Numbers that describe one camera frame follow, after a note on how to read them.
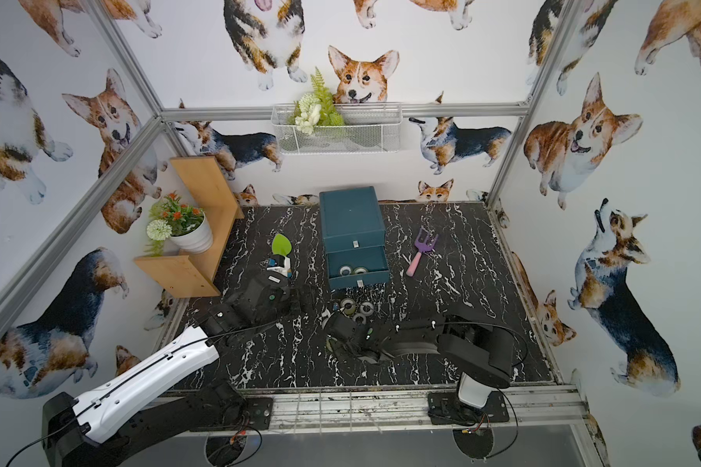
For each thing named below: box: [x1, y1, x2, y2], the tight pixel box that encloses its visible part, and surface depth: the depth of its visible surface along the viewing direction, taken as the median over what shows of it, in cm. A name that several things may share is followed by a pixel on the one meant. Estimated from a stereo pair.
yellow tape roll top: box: [340, 297, 357, 316], surface depth 94 cm
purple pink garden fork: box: [405, 226, 439, 278], surface depth 112 cm
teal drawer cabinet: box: [319, 185, 391, 290], surface depth 92 cm
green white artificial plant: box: [286, 66, 346, 136], surface depth 82 cm
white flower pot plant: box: [145, 190, 214, 257], surface depth 92 cm
